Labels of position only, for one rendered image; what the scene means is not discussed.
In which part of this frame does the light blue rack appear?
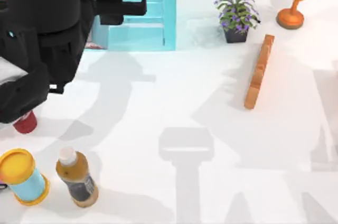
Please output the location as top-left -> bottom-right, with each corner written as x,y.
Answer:
89,0 -> 177,51

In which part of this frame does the red can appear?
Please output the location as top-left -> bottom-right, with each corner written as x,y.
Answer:
12,109 -> 38,135

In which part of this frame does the red and white object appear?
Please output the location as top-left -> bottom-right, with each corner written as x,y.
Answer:
84,41 -> 107,50

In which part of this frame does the purple flower plant pot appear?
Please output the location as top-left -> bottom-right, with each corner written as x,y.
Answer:
213,0 -> 261,44

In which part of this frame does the blue canister with yellow lid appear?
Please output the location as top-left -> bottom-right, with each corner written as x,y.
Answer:
0,148 -> 51,206

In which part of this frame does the long wooden block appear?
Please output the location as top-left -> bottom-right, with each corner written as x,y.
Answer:
243,34 -> 276,110

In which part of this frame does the brown bottle with white cap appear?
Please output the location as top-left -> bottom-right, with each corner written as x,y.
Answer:
55,146 -> 99,208

